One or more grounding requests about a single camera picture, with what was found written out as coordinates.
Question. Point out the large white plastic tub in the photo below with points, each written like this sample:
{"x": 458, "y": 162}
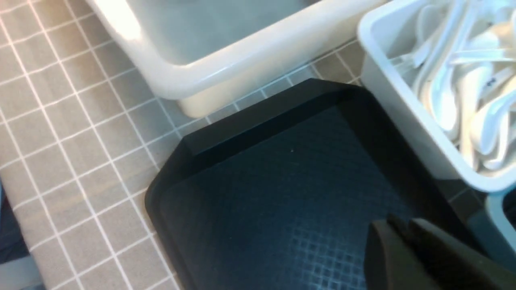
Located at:
{"x": 205, "y": 54}

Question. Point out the blue-grey chopstick bin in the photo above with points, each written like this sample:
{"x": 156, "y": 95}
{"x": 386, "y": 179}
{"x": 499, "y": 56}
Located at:
{"x": 493, "y": 230}

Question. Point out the black serving tray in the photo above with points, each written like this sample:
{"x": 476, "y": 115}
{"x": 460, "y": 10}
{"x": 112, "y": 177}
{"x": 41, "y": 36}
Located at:
{"x": 280, "y": 196}

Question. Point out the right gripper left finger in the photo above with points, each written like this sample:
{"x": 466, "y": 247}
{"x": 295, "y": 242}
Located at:
{"x": 391, "y": 264}

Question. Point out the white spoon bin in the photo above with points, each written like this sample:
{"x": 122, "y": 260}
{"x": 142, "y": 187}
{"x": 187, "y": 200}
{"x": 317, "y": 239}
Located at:
{"x": 388, "y": 31}

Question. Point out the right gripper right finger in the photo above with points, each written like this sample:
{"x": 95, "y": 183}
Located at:
{"x": 450, "y": 262}

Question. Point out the pile of white spoons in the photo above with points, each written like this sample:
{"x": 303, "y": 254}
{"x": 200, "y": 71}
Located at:
{"x": 462, "y": 70}

